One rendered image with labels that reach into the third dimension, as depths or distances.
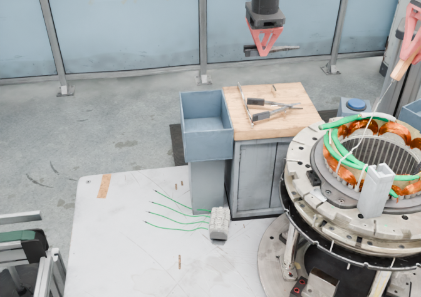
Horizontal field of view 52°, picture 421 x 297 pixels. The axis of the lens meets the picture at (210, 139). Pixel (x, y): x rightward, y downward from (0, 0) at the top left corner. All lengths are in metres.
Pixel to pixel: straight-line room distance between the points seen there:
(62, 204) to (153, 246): 1.34
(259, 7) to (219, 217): 0.50
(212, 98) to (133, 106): 1.94
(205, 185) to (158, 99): 2.02
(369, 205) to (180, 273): 0.48
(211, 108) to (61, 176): 1.56
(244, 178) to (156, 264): 0.28
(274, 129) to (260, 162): 0.10
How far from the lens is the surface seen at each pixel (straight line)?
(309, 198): 0.74
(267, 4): 0.90
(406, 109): 1.08
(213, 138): 0.93
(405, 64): 0.72
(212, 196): 1.08
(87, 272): 1.05
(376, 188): 0.69
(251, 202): 1.08
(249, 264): 1.03
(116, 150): 2.61
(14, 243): 1.20
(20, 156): 2.74
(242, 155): 0.97
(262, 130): 0.92
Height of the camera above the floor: 1.61
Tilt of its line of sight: 38 degrees down
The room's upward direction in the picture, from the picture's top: straight up
